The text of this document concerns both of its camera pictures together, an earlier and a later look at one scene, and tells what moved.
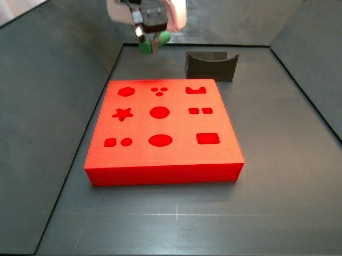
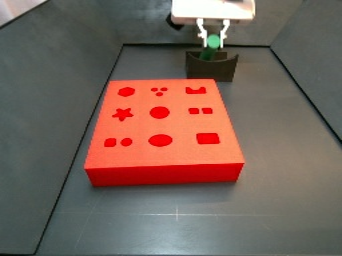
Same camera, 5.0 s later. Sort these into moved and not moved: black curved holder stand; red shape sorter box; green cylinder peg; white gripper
Moved: green cylinder peg; white gripper
Not moved: black curved holder stand; red shape sorter box
